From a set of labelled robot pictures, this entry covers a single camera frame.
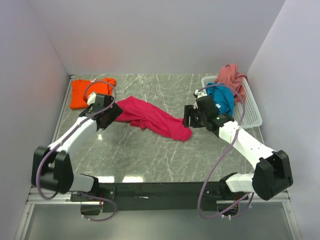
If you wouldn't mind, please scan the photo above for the magenta t shirt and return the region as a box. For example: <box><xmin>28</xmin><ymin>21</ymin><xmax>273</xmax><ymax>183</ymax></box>
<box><xmin>116</xmin><ymin>96</ymin><xmax>193</xmax><ymax>142</ymax></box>

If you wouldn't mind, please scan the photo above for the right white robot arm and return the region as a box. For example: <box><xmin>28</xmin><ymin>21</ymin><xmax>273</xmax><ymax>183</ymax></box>
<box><xmin>182</xmin><ymin>96</ymin><xmax>293</xmax><ymax>201</ymax></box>

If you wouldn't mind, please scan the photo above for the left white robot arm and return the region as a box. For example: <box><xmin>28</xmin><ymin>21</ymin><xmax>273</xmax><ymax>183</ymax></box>
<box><xmin>31</xmin><ymin>94</ymin><xmax>123</xmax><ymax>201</ymax></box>

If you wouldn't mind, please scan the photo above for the folded orange t shirt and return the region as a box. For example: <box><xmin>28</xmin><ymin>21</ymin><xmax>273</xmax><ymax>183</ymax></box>
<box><xmin>69</xmin><ymin>77</ymin><xmax>117</xmax><ymax>110</ymax></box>

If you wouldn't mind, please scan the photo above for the teal blue t shirt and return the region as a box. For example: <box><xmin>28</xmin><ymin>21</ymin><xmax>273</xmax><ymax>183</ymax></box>
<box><xmin>206</xmin><ymin>82</ymin><xmax>235</xmax><ymax>117</ymax></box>

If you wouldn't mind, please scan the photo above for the white plastic basket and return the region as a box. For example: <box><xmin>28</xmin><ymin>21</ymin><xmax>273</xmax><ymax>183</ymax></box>
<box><xmin>201</xmin><ymin>75</ymin><xmax>263</xmax><ymax>129</ymax></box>

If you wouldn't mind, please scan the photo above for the salmon pink t shirt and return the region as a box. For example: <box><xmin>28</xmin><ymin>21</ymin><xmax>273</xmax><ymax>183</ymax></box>
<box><xmin>215</xmin><ymin>63</ymin><xmax>248</xmax><ymax>103</ymax></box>

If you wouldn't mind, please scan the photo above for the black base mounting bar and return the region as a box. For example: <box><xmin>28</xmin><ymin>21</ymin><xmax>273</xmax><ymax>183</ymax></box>
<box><xmin>70</xmin><ymin>181</ymin><xmax>248</xmax><ymax>216</ymax></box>

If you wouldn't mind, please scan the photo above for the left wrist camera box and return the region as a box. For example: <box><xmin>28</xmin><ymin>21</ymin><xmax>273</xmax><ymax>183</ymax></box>
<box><xmin>86</xmin><ymin>92</ymin><xmax>97</xmax><ymax>106</ymax></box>

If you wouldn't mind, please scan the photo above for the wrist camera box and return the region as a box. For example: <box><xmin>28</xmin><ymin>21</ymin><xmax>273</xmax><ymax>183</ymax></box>
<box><xmin>86</xmin><ymin>92</ymin><xmax>97</xmax><ymax>106</ymax></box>
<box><xmin>193</xmin><ymin>89</ymin><xmax>207</xmax><ymax>99</ymax></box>

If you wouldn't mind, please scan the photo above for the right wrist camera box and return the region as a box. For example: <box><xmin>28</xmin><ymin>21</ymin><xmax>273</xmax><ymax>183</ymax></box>
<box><xmin>193</xmin><ymin>89</ymin><xmax>207</xmax><ymax>99</ymax></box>

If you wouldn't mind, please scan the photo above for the aluminium frame rail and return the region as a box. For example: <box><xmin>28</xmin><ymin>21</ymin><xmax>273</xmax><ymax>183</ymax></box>
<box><xmin>26</xmin><ymin>186</ymin><xmax>73</xmax><ymax>205</ymax></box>

